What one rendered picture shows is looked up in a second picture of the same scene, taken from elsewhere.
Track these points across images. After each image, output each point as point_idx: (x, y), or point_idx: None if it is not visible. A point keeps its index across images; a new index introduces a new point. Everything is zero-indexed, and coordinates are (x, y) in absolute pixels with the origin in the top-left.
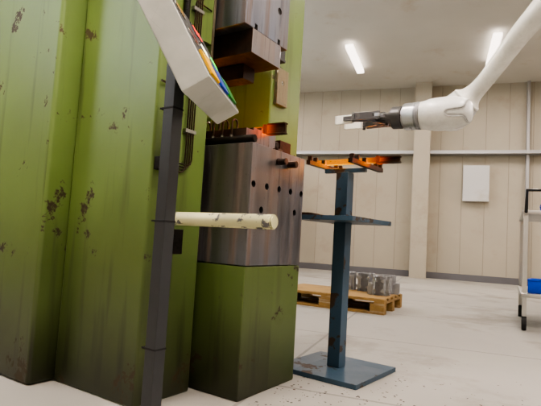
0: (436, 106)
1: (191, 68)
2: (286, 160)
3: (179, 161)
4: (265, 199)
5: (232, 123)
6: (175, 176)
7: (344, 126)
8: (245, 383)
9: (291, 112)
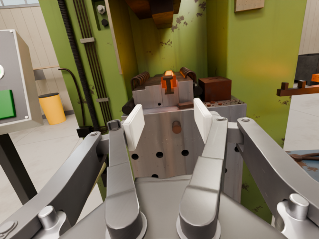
0: None
1: None
2: (175, 129)
3: (103, 124)
4: (159, 167)
5: (130, 84)
6: (15, 180)
7: (194, 114)
8: None
9: (285, 4)
